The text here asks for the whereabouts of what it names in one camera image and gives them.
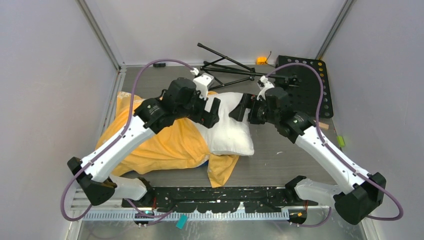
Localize green block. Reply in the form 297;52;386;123
336;135;346;148

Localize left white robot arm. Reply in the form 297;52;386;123
67;73;221;207

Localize black perforated metal plate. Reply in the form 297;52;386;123
274;55;334;119

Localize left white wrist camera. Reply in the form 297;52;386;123
190;67;215;101

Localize wooden block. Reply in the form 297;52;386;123
317;122;330;130

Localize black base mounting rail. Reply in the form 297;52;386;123
132;186;306;214

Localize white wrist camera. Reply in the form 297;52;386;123
190;67;215;101
256;75;275;101

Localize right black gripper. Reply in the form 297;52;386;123
229;92;279;125

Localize white pillow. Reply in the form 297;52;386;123
194;92;255;156

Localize yellow printed pillowcase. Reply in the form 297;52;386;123
95;91;241;189

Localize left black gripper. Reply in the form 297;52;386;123
175;88;220;128

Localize black folded tripod stand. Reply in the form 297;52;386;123
197;42;300;90

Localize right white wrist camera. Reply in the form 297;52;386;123
256;75;275;101

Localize orange tape roll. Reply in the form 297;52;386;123
256;56;268;65

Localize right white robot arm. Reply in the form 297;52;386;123
229;87;387;225

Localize blue cloth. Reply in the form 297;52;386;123
198;160;209;167

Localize teal tape piece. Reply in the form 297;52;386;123
175;214;189;230

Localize white slotted cable duct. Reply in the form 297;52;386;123
82;209;290;221

